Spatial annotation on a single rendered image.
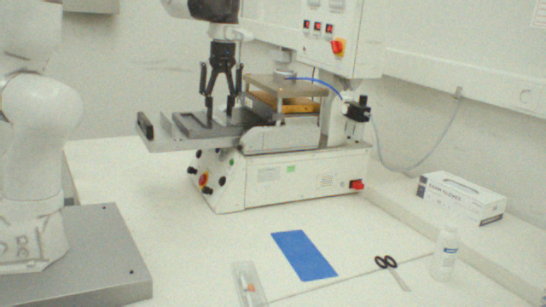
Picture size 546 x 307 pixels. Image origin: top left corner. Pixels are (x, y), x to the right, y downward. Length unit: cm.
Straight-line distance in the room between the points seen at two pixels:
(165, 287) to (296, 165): 56
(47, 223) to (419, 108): 130
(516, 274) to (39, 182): 109
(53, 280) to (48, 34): 48
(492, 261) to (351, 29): 74
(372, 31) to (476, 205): 59
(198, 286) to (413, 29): 122
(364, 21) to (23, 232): 103
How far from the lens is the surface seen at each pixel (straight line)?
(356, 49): 139
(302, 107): 140
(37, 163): 98
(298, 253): 118
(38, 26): 94
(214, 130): 130
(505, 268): 126
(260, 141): 130
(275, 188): 137
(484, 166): 162
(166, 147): 127
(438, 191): 147
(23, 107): 92
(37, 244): 105
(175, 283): 106
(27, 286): 101
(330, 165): 145
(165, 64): 288
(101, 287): 98
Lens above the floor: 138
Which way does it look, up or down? 20 degrees down
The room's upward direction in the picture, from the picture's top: 5 degrees clockwise
